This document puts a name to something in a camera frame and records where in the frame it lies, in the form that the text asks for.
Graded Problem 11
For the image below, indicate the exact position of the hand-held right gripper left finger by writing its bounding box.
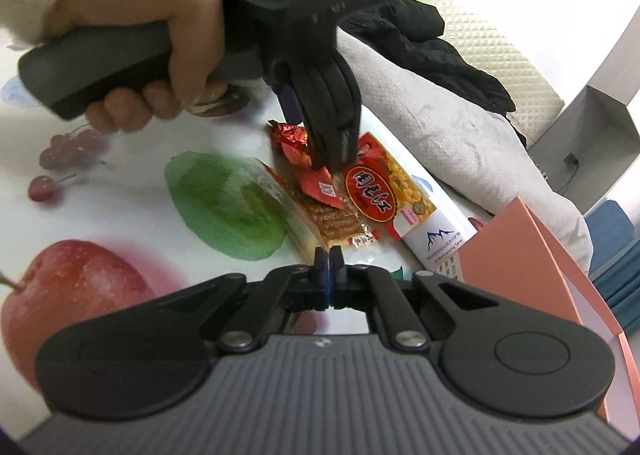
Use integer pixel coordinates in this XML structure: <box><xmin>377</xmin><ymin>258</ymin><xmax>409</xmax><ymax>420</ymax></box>
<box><xmin>155</xmin><ymin>246</ymin><xmax>331</xmax><ymax>352</ymax></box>

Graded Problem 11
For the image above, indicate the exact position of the cream quilted headboard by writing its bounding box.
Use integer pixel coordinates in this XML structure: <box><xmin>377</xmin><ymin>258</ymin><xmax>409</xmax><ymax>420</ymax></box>
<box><xmin>415</xmin><ymin>0</ymin><xmax>566</xmax><ymax>146</ymax></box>

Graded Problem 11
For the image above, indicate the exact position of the yellow red-label bean packet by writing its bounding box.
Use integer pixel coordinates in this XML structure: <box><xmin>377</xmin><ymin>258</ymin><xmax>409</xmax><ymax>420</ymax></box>
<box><xmin>342</xmin><ymin>132</ymin><xmax>437</xmax><ymax>242</ymax></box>

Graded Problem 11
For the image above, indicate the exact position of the black coat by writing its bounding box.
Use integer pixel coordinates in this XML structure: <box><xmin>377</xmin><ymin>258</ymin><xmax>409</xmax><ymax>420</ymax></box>
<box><xmin>340</xmin><ymin>0</ymin><xmax>528</xmax><ymax>146</ymax></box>

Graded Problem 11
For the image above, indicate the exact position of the small red snack packet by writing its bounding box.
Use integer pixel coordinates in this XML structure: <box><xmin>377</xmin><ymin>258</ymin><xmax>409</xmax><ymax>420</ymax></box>
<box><xmin>299</xmin><ymin>166</ymin><xmax>347</xmax><ymax>210</ymax></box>

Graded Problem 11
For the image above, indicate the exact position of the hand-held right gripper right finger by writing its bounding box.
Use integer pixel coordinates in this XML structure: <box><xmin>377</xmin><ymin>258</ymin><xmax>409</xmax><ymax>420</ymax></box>
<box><xmin>328</xmin><ymin>246</ymin><xmax>506</xmax><ymax>351</ymax></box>

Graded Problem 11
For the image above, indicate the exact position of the white wardrobe cabinet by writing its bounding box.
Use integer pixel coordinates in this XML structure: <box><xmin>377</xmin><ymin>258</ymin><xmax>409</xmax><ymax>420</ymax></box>
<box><xmin>527</xmin><ymin>0</ymin><xmax>640</xmax><ymax>216</ymax></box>

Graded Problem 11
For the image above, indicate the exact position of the fruit printed bedsheet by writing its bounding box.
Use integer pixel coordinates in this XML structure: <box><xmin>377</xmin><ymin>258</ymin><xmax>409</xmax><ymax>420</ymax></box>
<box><xmin>0</xmin><ymin>30</ymin><xmax>496</xmax><ymax>416</ymax></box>

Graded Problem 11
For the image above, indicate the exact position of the grey duvet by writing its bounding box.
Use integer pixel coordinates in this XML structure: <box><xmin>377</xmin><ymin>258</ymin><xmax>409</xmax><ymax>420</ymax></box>
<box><xmin>337</xmin><ymin>35</ymin><xmax>593</xmax><ymax>276</ymax></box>

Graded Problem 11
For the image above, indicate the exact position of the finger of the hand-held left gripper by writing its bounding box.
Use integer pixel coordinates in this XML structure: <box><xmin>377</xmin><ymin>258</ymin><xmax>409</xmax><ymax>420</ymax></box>
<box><xmin>272</xmin><ymin>62</ymin><xmax>326</xmax><ymax>170</ymax></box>
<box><xmin>295</xmin><ymin>55</ymin><xmax>362</xmax><ymax>171</ymax></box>

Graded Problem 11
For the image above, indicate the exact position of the clear brown strip snack packet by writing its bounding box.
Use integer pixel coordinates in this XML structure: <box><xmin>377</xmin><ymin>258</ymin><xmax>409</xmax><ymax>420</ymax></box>
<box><xmin>252</xmin><ymin>158</ymin><xmax>383</xmax><ymax>266</ymax></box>

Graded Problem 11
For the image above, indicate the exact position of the orange cardboard box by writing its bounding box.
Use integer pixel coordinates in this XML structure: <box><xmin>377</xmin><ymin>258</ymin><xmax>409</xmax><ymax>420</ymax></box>
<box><xmin>457</xmin><ymin>198</ymin><xmax>628</xmax><ymax>436</ymax></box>

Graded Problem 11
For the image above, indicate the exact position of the red foil candy packet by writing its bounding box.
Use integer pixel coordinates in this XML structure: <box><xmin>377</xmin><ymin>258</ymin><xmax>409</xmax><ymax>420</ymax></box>
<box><xmin>267</xmin><ymin>119</ymin><xmax>311</xmax><ymax>167</ymax></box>

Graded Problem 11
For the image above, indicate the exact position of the blue chair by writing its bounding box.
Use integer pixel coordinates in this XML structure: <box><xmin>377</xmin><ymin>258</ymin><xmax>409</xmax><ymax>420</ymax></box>
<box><xmin>585</xmin><ymin>200</ymin><xmax>638</xmax><ymax>261</ymax></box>

